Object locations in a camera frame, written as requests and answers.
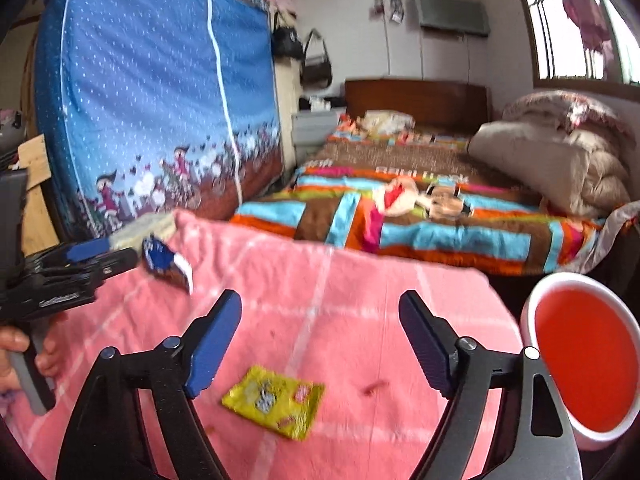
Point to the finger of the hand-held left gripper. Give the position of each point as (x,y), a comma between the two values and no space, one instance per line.
(112,265)
(85,250)

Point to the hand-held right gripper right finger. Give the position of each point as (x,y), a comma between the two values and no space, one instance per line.
(425,340)

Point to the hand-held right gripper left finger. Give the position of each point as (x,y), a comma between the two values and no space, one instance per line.
(212,345)

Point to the blue snack wrapper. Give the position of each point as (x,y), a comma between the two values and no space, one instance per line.
(160,260)

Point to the yellow snack packet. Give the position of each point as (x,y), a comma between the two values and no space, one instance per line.
(275,400)

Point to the red bin with white rim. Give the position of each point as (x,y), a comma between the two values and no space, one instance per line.
(580,350)

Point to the person's left hand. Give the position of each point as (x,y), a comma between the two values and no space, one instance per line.
(50,360)

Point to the wooden block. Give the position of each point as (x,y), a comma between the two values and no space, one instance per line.
(145,227)

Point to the light wooden cabinet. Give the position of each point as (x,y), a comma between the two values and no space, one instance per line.
(36,160)

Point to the pink checked cloth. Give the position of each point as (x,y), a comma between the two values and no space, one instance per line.
(325,300)

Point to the grey plush toy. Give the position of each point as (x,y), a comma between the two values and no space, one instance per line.
(10,132)

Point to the colourful patchwork bed blanket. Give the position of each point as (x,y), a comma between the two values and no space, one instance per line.
(340,220)

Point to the blue patterned mattress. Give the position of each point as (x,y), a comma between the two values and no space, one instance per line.
(150,85)

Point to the beige folded duvet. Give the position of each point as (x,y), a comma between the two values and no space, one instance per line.
(540,160)

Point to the white plastic bag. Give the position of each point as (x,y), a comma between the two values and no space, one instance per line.
(387,122)

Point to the grey nightstand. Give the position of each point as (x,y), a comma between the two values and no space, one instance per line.
(312,132)

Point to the brown wooden headboard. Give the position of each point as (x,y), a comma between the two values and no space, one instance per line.
(425,102)

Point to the tissue box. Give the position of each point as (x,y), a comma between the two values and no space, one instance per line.
(318,104)

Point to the pink floral quilt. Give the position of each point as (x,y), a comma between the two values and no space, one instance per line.
(565,110)

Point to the brown handbag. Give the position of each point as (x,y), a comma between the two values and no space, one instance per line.
(317,72)

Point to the black handbag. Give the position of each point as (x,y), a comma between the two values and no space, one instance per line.
(287,42)

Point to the window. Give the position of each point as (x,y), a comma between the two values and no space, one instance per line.
(555,25)

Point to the pink hanging garment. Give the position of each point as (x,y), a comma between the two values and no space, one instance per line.
(587,15)

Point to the grey covered wall television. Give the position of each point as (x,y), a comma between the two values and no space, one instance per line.
(452,15)

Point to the wall hanging ornaments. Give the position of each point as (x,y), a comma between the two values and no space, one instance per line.
(395,7)

